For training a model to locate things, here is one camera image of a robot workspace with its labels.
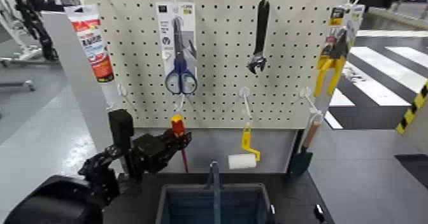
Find green trowel with wooden handle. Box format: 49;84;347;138
289;119;322;178

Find white pegboard hook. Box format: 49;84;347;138
238;86;254;126
116;84;129;109
176;93;187;115
299;86;324;116

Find blue scissors in card package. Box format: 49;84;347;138
155;1;199;96

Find blue grey crate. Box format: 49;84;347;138
155;160;273;224

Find beige perforated pegboard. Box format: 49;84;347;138
77;0;349;130

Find black robot in background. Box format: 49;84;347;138
9;0;65;61

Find yellow handled white paint roller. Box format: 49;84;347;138
227;124;261;171

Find white metal stand frame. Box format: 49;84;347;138
0;0;44;67

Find yellow pliers in card package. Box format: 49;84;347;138
313;4;366;98

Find black adjustable wrench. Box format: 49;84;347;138
246;0;271;75

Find red yellow screwdriver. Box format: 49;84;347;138
171;115;190;173

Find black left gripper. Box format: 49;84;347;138
128;128;194;183

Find black floor mat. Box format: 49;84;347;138
394;153;428;190

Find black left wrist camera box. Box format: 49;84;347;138
108;109;135;181

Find white red sealant tube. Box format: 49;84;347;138
64;5;121;110

